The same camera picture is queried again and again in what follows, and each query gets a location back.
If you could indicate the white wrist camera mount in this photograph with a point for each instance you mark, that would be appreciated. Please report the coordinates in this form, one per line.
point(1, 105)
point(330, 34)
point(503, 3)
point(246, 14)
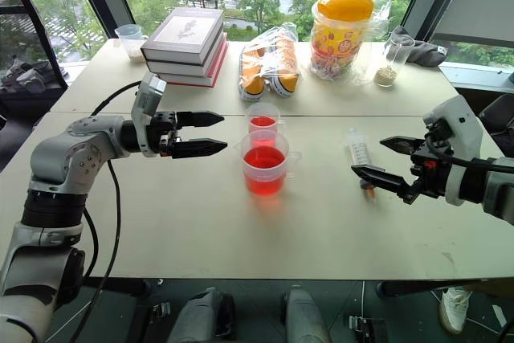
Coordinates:
point(147, 94)
point(462, 122)

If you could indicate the small cup red liquid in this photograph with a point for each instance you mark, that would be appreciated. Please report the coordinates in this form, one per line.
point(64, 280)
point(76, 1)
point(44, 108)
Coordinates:
point(262, 123)

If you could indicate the grey hardcover book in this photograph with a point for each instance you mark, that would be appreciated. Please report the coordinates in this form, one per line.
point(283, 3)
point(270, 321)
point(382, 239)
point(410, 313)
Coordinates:
point(184, 31)

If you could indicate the tall glass with grain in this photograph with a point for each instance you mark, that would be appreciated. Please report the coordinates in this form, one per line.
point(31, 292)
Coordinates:
point(387, 72)

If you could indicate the grey shoes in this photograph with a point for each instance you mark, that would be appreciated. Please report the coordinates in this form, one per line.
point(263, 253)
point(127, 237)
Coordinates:
point(26, 76)

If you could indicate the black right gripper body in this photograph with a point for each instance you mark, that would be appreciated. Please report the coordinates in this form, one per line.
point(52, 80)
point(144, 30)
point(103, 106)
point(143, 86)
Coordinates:
point(431, 174)

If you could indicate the orange paper cup stack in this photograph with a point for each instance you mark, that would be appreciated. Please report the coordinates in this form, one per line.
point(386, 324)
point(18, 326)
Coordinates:
point(253, 78)
point(286, 66)

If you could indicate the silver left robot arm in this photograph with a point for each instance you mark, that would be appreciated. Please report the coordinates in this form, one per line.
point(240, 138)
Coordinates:
point(60, 158)

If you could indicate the grey cloth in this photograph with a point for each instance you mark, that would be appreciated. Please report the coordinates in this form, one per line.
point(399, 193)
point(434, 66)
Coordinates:
point(425, 54)

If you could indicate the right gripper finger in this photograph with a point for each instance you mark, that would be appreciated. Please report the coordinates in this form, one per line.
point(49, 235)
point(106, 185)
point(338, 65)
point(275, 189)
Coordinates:
point(401, 145)
point(381, 177)

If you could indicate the dark grey rounded shape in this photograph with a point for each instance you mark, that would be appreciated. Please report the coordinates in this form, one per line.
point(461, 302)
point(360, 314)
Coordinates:
point(201, 317)
point(305, 317)

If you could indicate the clear plastic syringe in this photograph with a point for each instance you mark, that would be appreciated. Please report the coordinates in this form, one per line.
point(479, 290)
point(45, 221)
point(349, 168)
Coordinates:
point(357, 148)

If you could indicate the dark grey book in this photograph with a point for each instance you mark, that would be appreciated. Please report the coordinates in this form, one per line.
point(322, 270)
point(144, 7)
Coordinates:
point(178, 68)

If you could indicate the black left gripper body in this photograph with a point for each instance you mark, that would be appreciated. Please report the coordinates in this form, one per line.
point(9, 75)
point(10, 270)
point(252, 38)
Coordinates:
point(164, 130)

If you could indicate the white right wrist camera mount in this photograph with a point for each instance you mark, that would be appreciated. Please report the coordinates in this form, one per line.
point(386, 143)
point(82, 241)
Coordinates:
point(462, 122)

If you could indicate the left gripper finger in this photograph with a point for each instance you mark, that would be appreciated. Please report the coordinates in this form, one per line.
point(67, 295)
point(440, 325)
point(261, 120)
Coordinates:
point(197, 148)
point(197, 119)

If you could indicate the clear bag around paper cups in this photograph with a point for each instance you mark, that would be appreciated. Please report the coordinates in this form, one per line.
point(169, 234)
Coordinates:
point(270, 66)

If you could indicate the black metal frame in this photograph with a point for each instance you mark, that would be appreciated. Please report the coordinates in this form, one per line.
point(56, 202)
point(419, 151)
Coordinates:
point(30, 9)

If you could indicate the white sneaker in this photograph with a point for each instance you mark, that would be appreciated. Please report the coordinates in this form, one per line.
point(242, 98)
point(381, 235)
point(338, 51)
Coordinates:
point(454, 311)

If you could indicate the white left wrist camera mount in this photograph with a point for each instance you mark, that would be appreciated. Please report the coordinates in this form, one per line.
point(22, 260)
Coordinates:
point(147, 94)

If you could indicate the large cup red liquid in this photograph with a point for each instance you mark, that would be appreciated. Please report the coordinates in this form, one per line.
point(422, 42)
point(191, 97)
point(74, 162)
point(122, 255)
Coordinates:
point(264, 170)

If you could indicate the clear measuring cup with grain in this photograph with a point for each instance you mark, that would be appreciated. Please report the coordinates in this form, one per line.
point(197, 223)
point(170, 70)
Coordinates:
point(130, 43)

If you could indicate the candy jar with orange lid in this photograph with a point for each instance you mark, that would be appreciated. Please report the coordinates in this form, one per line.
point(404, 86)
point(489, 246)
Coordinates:
point(341, 33)

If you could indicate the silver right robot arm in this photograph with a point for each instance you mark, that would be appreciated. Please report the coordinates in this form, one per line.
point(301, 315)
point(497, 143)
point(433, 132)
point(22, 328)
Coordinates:
point(500, 190)

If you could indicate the red book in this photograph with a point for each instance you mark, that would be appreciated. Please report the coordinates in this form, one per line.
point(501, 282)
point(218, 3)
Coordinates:
point(219, 66)

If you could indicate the clear bag around jar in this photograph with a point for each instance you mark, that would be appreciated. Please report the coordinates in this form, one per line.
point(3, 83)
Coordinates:
point(380, 17)

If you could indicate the black chair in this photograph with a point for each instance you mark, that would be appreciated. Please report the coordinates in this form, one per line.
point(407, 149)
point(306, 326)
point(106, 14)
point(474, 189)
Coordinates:
point(500, 118)

